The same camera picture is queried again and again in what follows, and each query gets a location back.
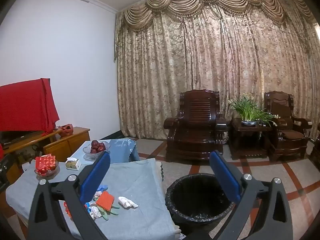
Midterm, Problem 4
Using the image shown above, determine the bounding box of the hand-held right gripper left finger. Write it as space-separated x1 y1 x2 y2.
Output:
28 151 112 240

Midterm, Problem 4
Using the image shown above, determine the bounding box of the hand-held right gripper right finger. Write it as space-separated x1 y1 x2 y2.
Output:
206 150 293 240

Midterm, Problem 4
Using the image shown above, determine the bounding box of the orange red packet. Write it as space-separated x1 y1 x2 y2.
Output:
96 191 115 211

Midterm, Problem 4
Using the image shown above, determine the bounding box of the pale green rubber glove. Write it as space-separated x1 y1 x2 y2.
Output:
100 204 120 220

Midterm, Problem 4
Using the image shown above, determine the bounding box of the black lined trash bin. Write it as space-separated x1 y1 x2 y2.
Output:
165 173 237 232

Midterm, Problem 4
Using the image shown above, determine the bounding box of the large white tissue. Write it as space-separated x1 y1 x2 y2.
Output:
118 196 139 208

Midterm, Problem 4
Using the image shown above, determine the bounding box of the tissue box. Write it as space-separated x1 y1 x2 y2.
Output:
65 157 82 171

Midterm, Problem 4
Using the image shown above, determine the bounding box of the glass fruit bowl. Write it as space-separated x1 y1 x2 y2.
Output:
82 141 111 160

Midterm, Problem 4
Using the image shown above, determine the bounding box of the black television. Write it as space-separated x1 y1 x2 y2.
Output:
0 129 42 145

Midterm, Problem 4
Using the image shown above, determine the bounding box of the blue patterned tablecloth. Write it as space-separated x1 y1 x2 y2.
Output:
66 138 140 165

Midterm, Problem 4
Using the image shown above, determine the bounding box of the glass plate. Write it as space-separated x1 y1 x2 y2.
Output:
34 160 60 180

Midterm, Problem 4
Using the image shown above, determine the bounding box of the dark wooden side table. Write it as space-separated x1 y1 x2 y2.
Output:
229 117 274 160

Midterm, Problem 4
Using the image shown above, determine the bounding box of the grey-blue table cloth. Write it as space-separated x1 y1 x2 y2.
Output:
5 158 184 240

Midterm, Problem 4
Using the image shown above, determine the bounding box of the wooden TV cabinet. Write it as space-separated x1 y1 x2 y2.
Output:
0 127 90 180

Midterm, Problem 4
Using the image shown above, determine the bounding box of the dark wooden armchair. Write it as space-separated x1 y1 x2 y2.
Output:
310 125 320 165
264 91 313 162
164 89 231 161

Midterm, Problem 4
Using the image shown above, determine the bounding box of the red woven basket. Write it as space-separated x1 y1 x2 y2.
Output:
55 124 73 137

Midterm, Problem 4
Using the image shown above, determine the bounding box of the red cloth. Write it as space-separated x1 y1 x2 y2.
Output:
0 78 60 135

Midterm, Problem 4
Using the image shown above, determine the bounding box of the green flowering plant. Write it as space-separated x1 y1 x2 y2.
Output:
228 92 279 127

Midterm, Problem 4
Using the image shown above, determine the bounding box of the brown seat cushion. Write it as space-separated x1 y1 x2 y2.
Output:
281 129 305 140

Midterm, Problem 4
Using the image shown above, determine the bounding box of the beige patterned curtain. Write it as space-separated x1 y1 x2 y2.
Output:
114 0 320 140

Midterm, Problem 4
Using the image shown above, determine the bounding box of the beige scalloped curtain valance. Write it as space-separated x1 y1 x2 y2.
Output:
120 0 315 32

